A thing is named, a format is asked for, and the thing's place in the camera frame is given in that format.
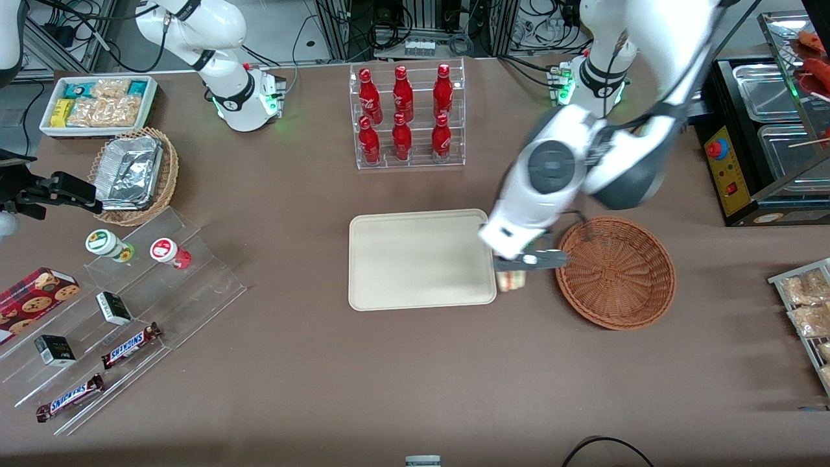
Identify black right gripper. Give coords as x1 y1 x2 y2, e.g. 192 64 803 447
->
0 171 104 220

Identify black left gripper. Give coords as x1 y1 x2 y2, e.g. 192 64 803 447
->
494 249 571 275

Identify light wicker basket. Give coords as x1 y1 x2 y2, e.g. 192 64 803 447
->
88 127 180 227

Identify beige plastic tray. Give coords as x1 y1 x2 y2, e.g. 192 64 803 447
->
348 208 498 312

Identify round brown wicker basket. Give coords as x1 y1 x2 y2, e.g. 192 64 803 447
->
556 216 677 331

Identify stacked aluminium foil containers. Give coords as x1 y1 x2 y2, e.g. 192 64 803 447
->
95 136 163 211

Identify green lid snack cup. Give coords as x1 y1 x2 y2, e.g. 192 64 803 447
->
85 230 136 263

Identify large clear cracker bag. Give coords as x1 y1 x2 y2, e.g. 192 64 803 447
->
67 96 141 128

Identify red lid snack cup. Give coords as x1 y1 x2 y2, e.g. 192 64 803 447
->
150 238 192 270

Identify small clear cracker bag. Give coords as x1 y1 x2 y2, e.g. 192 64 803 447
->
91 78 130 99

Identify white plastic snack bin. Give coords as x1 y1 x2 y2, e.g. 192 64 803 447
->
39 75 160 139

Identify red cookie box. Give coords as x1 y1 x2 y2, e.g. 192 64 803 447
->
0 267 81 346

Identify small black box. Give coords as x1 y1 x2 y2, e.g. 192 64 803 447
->
96 291 133 326
34 335 77 367

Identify red cola bottle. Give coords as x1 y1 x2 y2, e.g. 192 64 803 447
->
431 114 452 163
359 67 383 125
359 115 381 165
393 65 414 123
392 113 413 162
433 63 454 119

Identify clear acrylic stepped shelf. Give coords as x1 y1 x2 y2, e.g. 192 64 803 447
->
0 206 248 437

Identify clear acrylic bottle rack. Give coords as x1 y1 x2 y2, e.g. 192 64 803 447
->
349 58 466 171

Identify Snickers chocolate bar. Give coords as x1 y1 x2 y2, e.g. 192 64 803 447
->
101 322 163 370
36 374 105 424

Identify black food warmer appliance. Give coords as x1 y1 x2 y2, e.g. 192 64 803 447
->
694 10 830 228

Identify large stainless steel pan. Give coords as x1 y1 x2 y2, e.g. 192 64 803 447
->
757 123 830 197

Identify small stainless steel pan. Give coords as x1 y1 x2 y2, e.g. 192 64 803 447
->
733 63 806 124

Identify red sausage food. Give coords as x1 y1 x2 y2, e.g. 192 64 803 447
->
796 30 830 99

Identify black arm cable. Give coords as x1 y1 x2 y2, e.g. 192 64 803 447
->
548 209 592 244

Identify black cable loop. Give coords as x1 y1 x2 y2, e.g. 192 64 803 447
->
561 436 656 467

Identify aluminium frame structure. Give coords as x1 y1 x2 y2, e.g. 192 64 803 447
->
314 0 519 60

